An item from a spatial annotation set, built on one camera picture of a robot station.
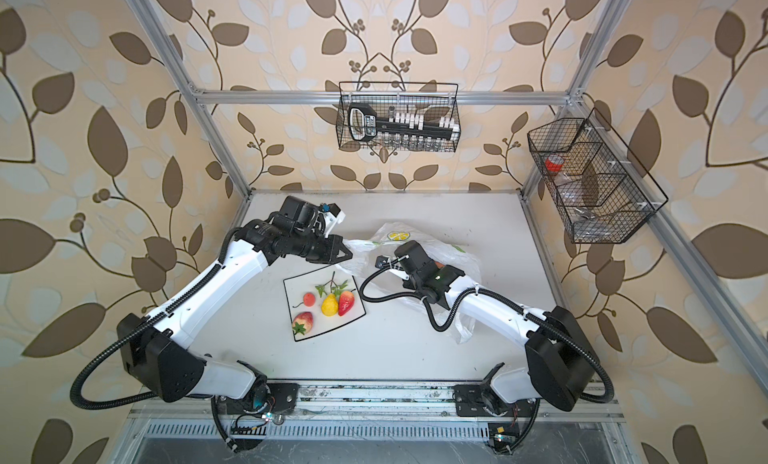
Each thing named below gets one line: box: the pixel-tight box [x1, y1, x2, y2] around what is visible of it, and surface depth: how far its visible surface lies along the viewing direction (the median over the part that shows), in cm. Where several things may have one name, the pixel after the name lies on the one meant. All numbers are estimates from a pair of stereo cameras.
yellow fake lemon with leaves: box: [315, 271, 348, 317], surface depth 91 cm
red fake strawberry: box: [338, 289, 356, 316], surface depth 88 cm
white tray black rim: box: [283, 265, 366, 342], surface depth 93 cm
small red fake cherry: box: [292, 292, 316, 308], surface depth 91 cm
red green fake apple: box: [292, 311, 314, 336], surface depth 84 cm
